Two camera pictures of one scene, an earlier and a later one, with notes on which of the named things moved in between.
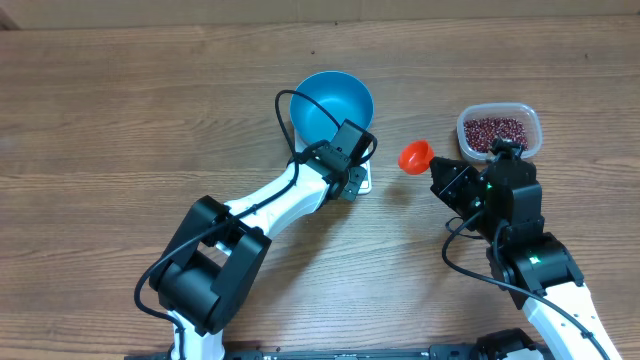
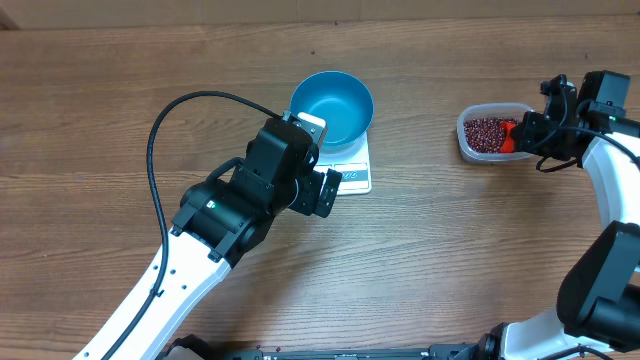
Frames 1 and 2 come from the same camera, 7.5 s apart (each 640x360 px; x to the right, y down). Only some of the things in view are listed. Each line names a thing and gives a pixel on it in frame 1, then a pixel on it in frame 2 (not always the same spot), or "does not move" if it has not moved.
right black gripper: (447, 190) → (527, 137)
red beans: (481, 132) does not move
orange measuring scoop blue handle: (415, 157) → (507, 145)
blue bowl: (344, 94) does not move
